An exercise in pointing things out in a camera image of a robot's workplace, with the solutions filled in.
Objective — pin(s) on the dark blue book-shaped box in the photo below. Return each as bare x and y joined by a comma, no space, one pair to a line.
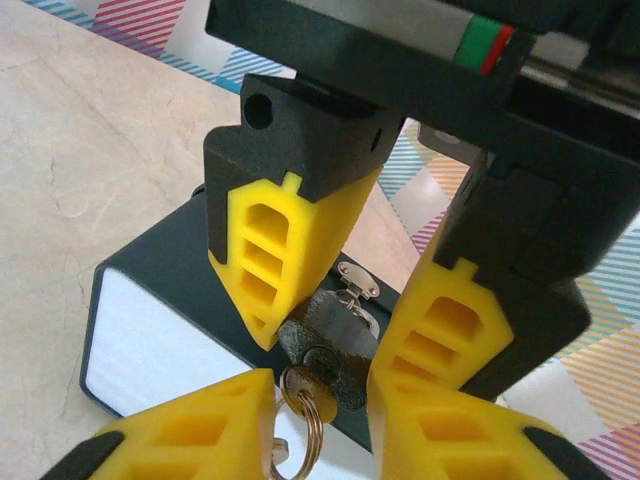
165,260

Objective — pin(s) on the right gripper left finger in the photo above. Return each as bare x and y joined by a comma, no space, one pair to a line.
200,440

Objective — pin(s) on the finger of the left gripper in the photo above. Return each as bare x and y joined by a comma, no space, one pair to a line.
525,300
310,165

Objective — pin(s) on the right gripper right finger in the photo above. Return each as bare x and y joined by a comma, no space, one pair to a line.
450,445

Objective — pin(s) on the black padlock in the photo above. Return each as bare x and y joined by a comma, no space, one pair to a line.
350,340

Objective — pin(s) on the brass key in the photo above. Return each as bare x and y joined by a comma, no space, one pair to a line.
295,380

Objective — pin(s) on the silver box hasp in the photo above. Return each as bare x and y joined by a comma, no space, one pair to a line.
357,277

